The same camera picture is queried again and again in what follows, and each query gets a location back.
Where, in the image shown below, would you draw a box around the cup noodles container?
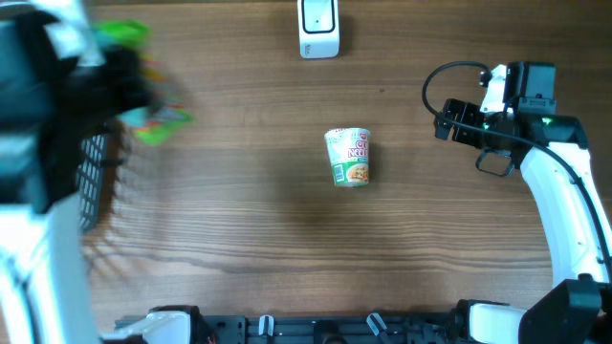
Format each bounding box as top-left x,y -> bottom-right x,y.
324,128 -> 370,187

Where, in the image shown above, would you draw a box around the green snack packet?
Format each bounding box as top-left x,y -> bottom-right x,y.
96,20 -> 192,146

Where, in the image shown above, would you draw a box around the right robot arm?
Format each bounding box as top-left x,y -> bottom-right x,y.
430,61 -> 611,343

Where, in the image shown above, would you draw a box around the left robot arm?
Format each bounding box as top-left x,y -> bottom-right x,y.
1,1 -> 215,343

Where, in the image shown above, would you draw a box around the white barcode scanner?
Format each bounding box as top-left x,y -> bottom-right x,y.
296,0 -> 340,59

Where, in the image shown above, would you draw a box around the grey plastic shopping basket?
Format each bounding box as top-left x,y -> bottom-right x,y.
76,135 -> 108,233

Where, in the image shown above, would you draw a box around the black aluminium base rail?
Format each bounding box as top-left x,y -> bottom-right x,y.
102,300 -> 527,344

